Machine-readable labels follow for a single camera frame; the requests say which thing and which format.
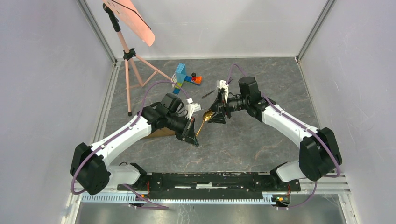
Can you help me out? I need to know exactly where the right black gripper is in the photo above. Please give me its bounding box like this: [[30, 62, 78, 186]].
[[207, 91, 249, 125]]

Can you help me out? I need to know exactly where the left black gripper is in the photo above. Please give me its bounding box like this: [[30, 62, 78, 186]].
[[165, 113, 199, 147]]

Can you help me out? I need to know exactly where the gold spoon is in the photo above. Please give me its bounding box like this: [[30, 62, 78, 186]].
[[196, 109, 213, 136]]

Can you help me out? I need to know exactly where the brown cloth napkin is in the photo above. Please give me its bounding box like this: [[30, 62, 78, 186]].
[[143, 127, 175, 139]]

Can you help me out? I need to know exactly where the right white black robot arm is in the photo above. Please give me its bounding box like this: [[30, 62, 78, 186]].
[[209, 77, 342, 190]]

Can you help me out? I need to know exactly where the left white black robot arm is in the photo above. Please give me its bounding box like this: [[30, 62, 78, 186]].
[[70, 93, 201, 195]]

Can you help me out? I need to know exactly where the colourful toy block structure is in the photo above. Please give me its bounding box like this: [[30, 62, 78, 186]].
[[171, 63, 202, 86]]

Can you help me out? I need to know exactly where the pink music stand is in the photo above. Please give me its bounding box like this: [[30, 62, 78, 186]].
[[101, 0, 172, 117]]

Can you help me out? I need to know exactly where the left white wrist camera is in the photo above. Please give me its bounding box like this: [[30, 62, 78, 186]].
[[185, 98, 201, 119]]

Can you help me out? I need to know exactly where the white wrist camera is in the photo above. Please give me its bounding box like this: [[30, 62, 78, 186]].
[[216, 80, 229, 103], [185, 98, 201, 119]]

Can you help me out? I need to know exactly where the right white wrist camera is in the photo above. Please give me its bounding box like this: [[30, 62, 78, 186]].
[[216, 80, 229, 103]]

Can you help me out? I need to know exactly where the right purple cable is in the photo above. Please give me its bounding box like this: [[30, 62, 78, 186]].
[[227, 63, 342, 210]]

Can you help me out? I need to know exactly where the purple cable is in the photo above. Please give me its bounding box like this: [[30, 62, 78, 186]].
[[70, 80, 191, 210], [227, 63, 342, 210]]

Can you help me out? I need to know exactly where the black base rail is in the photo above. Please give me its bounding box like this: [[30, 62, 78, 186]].
[[130, 172, 301, 200]]

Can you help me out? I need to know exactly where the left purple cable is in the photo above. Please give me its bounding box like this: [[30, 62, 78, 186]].
[[70, 80, 191, 210]]

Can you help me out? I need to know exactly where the white slotted cable duct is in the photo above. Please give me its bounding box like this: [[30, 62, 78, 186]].
[[81, 191, 290, 205]]

